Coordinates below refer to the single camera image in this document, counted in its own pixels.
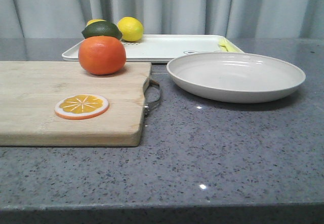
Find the orange mandarin fruit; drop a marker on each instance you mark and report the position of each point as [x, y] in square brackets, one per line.
[101, 55]

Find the metal cutting board handle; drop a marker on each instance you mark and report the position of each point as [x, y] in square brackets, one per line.
[152, 95]

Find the beige round plate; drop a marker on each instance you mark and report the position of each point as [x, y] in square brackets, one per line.
[235, 77]

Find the yellow plastic fork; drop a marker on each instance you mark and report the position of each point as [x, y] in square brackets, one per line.
[226, 46]

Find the green lime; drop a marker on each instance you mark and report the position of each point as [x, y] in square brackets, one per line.
[102, 28]

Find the yellow plastic spoon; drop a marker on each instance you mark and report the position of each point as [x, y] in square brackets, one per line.
[237, 50]

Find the yellow lemon right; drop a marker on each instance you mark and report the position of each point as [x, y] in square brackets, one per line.
[132, 29]

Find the yellow lemon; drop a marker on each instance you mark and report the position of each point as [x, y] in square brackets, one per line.
[132, 29]
[93, 21]

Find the orange slice toy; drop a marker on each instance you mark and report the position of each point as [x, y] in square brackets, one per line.
[82, 106]

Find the grey curtain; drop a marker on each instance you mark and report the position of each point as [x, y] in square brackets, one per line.
[230, 18]

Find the yellow lemon left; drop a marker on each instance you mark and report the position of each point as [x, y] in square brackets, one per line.
[93, 21]

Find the wooden cutting board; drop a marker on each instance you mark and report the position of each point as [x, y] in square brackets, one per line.
[30, 91]

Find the white bear-print tray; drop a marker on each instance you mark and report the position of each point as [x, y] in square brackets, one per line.
[156, 48]

